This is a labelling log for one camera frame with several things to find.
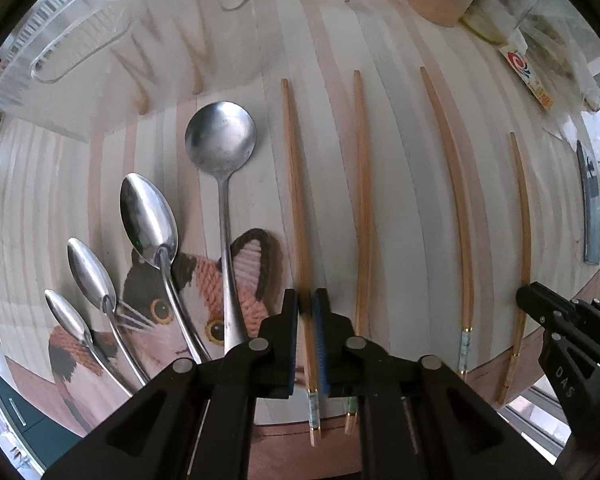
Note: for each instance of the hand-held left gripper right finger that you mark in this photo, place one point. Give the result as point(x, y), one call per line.
point(322, 345)

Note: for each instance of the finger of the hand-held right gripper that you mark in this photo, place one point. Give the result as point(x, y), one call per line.
point(555, 312)

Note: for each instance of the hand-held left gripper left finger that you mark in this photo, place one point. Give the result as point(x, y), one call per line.
point(292, 345)

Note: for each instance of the wooden chopstick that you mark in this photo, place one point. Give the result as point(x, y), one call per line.
point(460, 220)
point(295, 200)
point(364, 210)
point(526, 240)

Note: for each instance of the big oval steel spoon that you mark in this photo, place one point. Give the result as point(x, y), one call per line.
point(147, 220)

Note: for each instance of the medium oval steel spoon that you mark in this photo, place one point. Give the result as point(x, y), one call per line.
point(90, 272)

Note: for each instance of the large round steel spoon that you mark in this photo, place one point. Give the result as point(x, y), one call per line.
point(220, 135)

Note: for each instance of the small oval steel spoon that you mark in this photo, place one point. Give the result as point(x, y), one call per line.
point(65, 315)

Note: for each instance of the clear plastic organizer box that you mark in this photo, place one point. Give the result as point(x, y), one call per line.
point(55, 10)

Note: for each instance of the grey blue flat pad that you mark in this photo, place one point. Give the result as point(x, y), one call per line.
point(590, 210)

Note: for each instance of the striped cat print table mat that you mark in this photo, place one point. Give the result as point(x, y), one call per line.
point(415, 160)

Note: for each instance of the small white orange box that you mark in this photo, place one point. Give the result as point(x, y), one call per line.
point(527, 75)

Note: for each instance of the clear plastic bag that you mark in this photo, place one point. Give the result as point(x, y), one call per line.
point(565, 60)

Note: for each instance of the yellow lid jar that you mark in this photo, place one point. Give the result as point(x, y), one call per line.
point(490, 20)

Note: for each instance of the brown lid seasoning jar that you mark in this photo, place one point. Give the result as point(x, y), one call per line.
point(442, 7)

